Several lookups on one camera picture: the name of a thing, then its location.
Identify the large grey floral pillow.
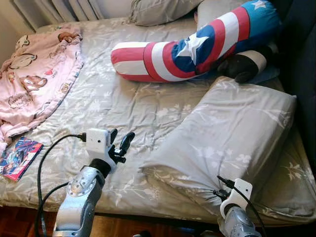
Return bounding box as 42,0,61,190
140,77,297,208

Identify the colourful comic magazine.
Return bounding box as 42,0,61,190
0,137,43,182

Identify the pink cartoon print blanket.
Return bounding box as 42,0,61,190
0,26,84,144

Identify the grey floral bed sheet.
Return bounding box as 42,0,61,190
0,17,316,225

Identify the red white blue star bolster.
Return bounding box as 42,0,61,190
111,0,282,82

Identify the black and white plush toy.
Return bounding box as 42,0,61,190
217,47,277,83

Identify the taupe pillow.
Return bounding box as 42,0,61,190
129,0,203,27

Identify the grey pleated curtain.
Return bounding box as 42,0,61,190
12,0,107,30

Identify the plain light grey pillow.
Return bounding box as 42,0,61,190
197,0,252,30

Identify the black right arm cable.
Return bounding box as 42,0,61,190
216,175,267,237

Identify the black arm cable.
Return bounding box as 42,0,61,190
36,132,88,237
216,175,267,237
36,182,71,237

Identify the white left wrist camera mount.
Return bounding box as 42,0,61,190
85,128,118,173

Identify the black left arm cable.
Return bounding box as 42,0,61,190
36,182,71,237
36,132,88,237

